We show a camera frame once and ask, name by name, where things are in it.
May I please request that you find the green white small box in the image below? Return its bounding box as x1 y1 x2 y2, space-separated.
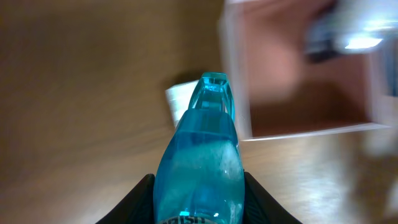
165 80 198 127

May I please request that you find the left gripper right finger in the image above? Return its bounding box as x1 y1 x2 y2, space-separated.
243 172 302 224

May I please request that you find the white open cardboard box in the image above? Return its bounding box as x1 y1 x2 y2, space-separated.
220 1 397 141

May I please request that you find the clear purple soap pump bottle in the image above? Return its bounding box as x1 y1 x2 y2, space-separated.
304 0 397 63

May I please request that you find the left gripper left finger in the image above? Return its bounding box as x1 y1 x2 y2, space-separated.
96 174 155 224

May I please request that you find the blue mouthwash bottle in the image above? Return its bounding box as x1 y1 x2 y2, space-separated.
153 72 245 223

